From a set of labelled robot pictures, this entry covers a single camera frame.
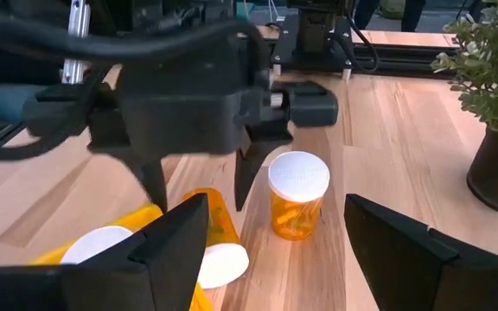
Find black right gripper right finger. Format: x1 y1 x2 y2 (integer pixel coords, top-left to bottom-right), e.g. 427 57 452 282
343 193 498 311

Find person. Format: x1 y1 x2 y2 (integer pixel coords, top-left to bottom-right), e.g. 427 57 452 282
0 83 50 125
352 0 428 33

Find wooden workbench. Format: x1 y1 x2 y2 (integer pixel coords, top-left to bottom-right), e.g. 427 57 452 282
257 24 458 49

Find black rig frame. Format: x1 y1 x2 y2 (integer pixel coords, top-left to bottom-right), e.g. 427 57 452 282
0 25 458 169

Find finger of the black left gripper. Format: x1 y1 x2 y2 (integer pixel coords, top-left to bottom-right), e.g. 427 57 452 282
233 80 340 213
22 84 170 213

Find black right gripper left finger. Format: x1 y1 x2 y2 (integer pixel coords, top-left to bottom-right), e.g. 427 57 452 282
0 192 210 311

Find green artificial plant white buds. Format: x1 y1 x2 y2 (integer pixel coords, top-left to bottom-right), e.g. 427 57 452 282
429 0 498 144

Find silver aluminium extrusion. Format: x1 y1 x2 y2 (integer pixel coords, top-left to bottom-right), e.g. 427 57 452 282
61 0 93 86

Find yellow slotted plastic basket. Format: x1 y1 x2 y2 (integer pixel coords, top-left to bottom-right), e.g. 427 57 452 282
28 202 215 311

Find black arm base cable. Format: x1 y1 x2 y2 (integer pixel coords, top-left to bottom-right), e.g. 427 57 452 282
342 10 380 73

